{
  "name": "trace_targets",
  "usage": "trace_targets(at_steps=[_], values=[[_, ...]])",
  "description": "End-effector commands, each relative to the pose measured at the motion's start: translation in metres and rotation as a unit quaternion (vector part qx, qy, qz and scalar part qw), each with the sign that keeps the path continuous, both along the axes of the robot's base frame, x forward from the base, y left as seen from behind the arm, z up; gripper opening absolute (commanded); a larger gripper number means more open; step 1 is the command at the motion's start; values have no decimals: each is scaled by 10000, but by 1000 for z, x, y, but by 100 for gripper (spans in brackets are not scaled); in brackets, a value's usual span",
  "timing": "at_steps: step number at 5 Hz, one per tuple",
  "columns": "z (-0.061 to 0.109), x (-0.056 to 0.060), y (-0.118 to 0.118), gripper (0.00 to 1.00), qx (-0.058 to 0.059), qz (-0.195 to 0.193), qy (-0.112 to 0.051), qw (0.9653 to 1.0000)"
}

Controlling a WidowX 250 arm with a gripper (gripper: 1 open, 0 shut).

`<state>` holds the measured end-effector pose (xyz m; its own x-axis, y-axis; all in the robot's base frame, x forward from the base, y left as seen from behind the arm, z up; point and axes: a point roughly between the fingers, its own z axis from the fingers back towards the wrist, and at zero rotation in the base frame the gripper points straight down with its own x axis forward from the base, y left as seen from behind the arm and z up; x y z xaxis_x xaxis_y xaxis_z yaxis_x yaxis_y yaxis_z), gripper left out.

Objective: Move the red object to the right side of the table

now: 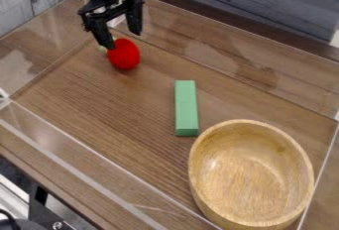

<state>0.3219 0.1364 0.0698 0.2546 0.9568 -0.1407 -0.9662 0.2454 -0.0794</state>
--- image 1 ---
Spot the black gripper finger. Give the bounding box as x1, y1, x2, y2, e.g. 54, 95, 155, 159
126, 0, 143, 35
90, 20, 115, 50

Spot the red plush strawberry toy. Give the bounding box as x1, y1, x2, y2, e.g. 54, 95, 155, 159
99, 38, 140, 70

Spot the green rectangular block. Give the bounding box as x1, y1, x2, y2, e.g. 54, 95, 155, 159
175, 80, 199, 137

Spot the wooden bowl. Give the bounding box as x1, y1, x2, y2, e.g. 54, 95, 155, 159
188, 119, 315, 230

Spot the clear acrylic corner bracket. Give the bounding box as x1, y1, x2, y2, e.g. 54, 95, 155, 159
86, 0, 126, 28

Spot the clear acrylic tray wall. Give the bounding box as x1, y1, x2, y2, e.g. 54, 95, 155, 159
0, 95, 219, 230

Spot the black table clamp mount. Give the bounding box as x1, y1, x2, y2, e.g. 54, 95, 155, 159
28, 185, 76, 230

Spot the black cable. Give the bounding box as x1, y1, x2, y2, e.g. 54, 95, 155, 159
0, 212, 15, 230

